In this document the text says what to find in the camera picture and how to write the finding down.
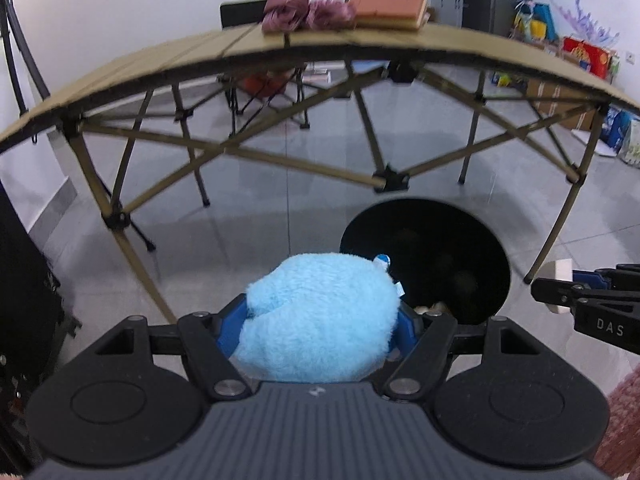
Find colourful gift bags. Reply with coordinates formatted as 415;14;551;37
510;0;559;44

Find black tripod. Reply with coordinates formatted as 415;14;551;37
0;0;157;252

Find person's pink fuzzy clothing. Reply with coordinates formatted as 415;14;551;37
597;365;640;480

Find small white cup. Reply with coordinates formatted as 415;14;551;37
542;258;574;316

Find black trash bin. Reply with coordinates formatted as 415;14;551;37
339;197;512;328

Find khaki folding table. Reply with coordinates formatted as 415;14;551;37
0;25;640;326

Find red gift box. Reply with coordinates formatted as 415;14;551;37
562;36;614;80

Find large cardboard box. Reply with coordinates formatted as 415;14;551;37
525;77;609;132

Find purple decorative plant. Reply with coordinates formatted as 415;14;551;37
557;0;622;50

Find red bucket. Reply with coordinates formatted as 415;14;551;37
239;74;292;102

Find grey locker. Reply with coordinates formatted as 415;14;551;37
431;0;466;26

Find pink ribbon bow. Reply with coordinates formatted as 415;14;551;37
306;0;358;32
261;0;312;34

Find light blue plush toy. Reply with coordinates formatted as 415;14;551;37
232;252;402;383

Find blue pet food bag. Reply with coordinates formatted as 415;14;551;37
600;107;633;154

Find brown scouring sponge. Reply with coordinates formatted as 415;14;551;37
347;0;431;32

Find black folding chair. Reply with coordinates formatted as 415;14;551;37
219;0;313;137

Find white flat board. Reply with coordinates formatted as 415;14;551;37
572;130;619;157

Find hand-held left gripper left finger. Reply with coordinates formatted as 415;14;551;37
95;294;253;402

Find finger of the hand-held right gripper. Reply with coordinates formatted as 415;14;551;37
531;277;640;311
572;265;640;292

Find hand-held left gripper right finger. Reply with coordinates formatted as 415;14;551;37
382;306;545;402

